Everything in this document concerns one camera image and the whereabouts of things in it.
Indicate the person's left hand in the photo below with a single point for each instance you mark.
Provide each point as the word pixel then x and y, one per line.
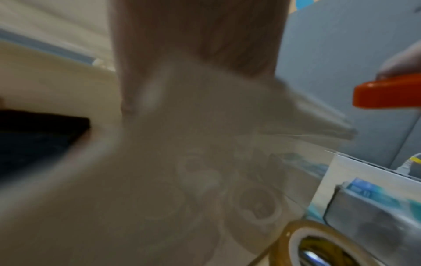
pixel 197 31

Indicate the green white staple box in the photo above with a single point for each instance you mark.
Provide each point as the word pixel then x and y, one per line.
pixel 371 215

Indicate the cream tiered organizer box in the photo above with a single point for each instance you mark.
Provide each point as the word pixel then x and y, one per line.
pixel 131 181

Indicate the person's right hand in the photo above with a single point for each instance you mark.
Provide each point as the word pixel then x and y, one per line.
pixel 404 62

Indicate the red utility knife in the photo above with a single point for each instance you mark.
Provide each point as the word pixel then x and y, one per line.
pixel 388 92

